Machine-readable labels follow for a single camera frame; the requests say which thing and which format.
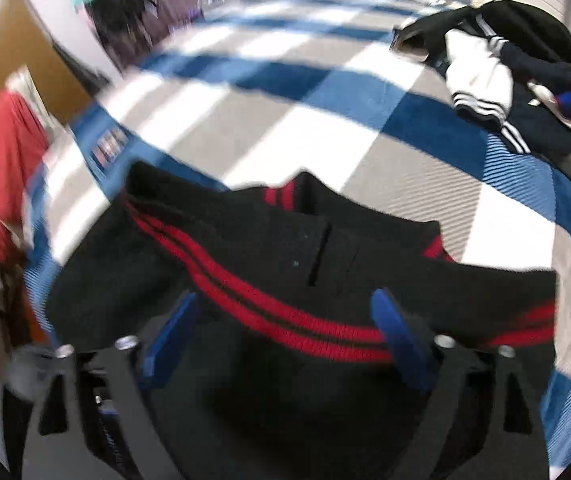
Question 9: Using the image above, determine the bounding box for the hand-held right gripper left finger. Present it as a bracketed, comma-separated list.
[22, 291, 201, 480]

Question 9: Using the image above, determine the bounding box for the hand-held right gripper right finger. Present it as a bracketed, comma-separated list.
[370, 287, 551, 480]

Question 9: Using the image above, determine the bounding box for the black red varsity jacket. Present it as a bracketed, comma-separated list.
[45, 160, 559, 480]

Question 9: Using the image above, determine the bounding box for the pile of dark clothes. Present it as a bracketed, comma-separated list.
[390, 0, 571, 156]

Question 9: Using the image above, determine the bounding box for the bed with blue checked sheet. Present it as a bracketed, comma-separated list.
[22, 0, 571, 466]

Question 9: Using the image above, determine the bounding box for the red duvet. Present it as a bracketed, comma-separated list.
[0, 90, 51, 266]

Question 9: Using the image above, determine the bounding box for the navy garment red-blue patch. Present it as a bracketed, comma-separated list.
[495, 45, 571, 161]

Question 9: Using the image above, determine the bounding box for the white cushion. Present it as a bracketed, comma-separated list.
[8, 65, 71, 146]

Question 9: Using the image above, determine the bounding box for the black leather jacket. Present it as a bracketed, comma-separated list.
[88, 0, 158, 68]

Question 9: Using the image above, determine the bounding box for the wooden wardrobe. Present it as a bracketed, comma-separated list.
[0, 0, 96, 131]

